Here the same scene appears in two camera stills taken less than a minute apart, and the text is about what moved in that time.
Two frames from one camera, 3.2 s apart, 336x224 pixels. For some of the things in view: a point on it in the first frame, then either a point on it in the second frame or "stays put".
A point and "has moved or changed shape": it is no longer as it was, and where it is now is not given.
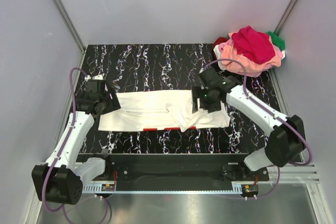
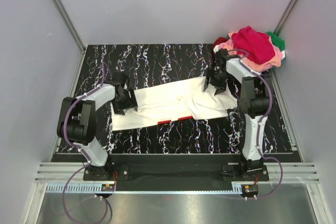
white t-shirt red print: [164, 110] has moved or changed shape
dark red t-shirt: [218, 41] stays put
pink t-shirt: [227, 50] stays put
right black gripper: [197, 92] -> [219, 86]
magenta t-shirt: [255, 45] stays put
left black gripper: [114, 104] -> [131, 103]
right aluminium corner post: [292, 3] stays put
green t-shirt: [277, 41] stays put
